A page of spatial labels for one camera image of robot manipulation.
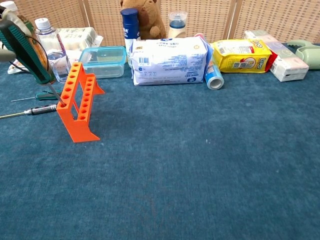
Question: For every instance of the cream bottle clear cap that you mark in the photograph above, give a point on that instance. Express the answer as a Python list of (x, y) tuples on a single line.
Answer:
[(177, 30)]

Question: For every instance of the small green screwdriver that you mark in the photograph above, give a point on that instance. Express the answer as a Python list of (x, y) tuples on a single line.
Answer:
[(43, 95)]

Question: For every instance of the clear container blue lid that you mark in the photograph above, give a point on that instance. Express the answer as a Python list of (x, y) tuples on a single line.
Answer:
[(105, 62)]

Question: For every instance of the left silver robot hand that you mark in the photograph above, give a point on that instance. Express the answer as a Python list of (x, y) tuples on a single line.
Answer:
[(13, 20)]

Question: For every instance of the clear water bottle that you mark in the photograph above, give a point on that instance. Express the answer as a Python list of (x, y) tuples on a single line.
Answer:
[(53, 45)]

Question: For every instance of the yellow Lipo snack bag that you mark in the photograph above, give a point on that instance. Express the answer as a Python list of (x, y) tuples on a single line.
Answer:
[(240, 57)]

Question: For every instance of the pastel tissue box pack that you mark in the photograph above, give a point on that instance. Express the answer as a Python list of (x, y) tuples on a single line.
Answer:
[(287, 65)]

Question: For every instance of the pale green lint roller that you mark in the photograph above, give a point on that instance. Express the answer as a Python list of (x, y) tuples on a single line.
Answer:
[(308, 53)]

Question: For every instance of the large green black screwdriver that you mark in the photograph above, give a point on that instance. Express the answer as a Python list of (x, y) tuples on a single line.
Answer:
[(27, 55)]

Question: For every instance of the plastic wrap roll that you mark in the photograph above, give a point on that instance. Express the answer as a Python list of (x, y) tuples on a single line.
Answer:
[(213, 77)]

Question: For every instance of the white pink plastic bag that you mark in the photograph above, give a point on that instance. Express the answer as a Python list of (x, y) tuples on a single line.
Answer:
[(73, 56)]

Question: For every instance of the woven wooden folding screen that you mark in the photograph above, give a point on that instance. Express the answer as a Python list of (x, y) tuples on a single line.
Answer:
[(275, 17)]

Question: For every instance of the orange plastic tool rack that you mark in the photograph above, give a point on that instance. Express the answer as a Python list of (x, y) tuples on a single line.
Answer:
[(77, 127)]

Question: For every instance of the white wrapped paper pack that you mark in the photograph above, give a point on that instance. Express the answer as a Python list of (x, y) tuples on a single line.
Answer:
[(77, 37)]

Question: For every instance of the black metal precision screwdriver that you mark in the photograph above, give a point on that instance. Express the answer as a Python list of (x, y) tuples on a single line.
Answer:
[(42, 109)]

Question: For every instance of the white blue wipes pack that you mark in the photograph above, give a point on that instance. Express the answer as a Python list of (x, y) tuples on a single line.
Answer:
[(170, 62)]

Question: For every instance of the blue white spray can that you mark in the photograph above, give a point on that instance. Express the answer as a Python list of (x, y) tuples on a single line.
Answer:
[(130, 25)]

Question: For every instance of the brown capybara plush toy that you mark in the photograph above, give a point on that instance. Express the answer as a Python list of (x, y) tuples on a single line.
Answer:
[(150, 20)]

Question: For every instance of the blue table cloth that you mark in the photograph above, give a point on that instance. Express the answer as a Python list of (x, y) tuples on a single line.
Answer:
[(175, 162)]

